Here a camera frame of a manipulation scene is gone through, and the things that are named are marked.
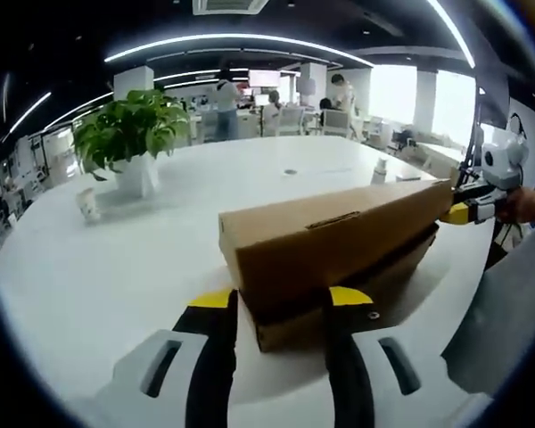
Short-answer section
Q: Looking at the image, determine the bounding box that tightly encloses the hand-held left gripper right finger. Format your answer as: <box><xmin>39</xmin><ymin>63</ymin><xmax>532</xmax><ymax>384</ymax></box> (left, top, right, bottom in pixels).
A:
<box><xmin>323</xmin><ymin>286</ymin><xmax>465</xmax><ymax>428</ymax></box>

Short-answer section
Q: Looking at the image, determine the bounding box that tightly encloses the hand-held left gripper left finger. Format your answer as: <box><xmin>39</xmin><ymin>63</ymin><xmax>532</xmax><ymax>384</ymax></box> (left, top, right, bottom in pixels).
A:
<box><xmin>95</xmin><ymin>288</ymin><xmax>240</xmax><ymax>428</ymax></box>

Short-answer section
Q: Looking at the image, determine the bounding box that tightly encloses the brown cardboard shoe box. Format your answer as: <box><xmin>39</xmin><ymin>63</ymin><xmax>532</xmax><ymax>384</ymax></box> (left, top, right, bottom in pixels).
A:
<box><xmin>218</xmin><ymin>177</ymin><xmax>454</xmax><ymax>353</ymax></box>

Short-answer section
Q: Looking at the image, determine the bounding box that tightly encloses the person's right hand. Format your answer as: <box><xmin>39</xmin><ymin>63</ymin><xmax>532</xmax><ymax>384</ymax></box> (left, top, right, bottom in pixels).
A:
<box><xmin>494</xmin><ymin>187</ymin><xmax>535</xmax><ymax>224</ymax></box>

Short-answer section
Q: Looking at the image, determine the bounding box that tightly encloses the curved ceiling light strip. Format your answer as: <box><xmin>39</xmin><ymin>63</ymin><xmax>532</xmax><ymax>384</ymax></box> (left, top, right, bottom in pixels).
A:
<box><xmin>427</xmin><ymin>0</ymin><xmax>476</xmax><ymax>68</ymax></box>
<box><xmin>104</xmin><ymin>33</ymin><xmax>375</xmax><ymax>68</ymax></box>

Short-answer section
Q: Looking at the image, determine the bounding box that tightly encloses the white office chair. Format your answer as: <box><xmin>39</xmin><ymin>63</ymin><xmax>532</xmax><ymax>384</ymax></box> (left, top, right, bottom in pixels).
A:
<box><xmin>323</xmin><ymin>110</ymin><xmax>351</xmax><ymax>137</ymax></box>

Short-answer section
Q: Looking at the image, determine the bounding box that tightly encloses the white paper cup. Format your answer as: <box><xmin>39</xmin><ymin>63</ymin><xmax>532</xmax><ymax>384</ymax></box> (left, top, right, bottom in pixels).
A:
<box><xmin>75</xmin><ymin>186</ymin><xmax>102</xmax><ymax>222</ymax></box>

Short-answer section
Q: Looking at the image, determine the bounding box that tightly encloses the potted green plant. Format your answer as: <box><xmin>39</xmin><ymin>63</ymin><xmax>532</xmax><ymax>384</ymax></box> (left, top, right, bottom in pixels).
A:
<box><xmin>72</xmin><ymin>88</ymin><xmax>192</xmax><ymax>200</ymax></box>

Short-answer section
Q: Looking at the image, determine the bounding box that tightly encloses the ceiling air conditioner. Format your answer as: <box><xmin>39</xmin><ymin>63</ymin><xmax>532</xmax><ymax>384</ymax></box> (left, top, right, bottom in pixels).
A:
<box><xmin>191</xmin><ymin>0</ymin><xmax>268</xmax><ymax>17</ymax></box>

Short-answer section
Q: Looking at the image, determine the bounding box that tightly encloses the wall screen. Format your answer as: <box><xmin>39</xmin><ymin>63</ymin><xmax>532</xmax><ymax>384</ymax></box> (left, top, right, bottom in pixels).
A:
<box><xmin>248</xmin><ymin>70</ymin><xmax>280</xmax><ymax>88</ymax></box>

